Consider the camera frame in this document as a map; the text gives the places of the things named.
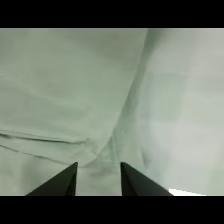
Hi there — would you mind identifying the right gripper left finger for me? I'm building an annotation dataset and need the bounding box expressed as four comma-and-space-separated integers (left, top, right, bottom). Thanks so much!
25, 161, 79, 197

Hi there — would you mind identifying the pale green garment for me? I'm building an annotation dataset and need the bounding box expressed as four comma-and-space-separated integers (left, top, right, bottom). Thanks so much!
0, 27, 224, 197

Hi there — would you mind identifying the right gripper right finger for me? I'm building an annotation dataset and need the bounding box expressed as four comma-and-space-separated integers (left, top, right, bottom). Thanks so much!
120, 161, 175, 197

